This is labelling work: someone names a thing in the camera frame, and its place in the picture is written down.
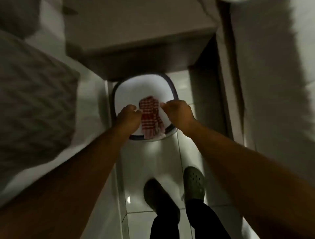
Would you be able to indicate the person's right hand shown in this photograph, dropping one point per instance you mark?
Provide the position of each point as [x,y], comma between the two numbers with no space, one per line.
[179,114]

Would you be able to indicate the person's left hand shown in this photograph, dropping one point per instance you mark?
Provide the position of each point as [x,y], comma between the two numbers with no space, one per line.
[128,118]

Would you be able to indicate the person's right fingers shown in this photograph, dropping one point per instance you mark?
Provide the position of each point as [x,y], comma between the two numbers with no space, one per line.
[168,105]

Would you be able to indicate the person's left fingers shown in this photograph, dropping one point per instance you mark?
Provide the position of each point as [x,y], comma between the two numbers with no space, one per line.
[134,110]

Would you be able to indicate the red white checkered cloth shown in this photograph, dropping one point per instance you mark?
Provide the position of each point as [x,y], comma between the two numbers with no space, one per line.
[151,118]

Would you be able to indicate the person's right forearm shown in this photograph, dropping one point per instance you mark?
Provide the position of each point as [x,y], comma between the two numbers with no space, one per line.
[251,182]

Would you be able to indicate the person's left forearm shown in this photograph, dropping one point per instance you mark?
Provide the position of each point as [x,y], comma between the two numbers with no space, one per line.
[59,187]

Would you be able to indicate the white laundry basket dark rim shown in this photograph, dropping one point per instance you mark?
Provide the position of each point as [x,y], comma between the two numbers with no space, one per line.
[145,91]

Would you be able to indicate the white bed mattress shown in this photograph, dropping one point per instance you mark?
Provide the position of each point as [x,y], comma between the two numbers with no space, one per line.
[73,118]

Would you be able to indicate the white bedside cabinet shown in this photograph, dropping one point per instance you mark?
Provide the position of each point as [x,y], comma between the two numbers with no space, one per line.
[140,39]

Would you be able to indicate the dark green right clog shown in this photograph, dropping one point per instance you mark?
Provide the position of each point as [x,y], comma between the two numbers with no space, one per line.
[194,184]

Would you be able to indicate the dark green clog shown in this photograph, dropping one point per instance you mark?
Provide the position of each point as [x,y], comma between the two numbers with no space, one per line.
[161,202]
[194,184]

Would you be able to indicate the dark green left clog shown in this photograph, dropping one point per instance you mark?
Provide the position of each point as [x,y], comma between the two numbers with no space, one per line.
[161,202]

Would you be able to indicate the grey patterned pillow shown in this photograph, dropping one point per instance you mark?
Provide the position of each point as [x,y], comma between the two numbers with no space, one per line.
[32,103]

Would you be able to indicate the person's black trouser legs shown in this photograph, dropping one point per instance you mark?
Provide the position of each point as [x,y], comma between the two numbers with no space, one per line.
[189,221]

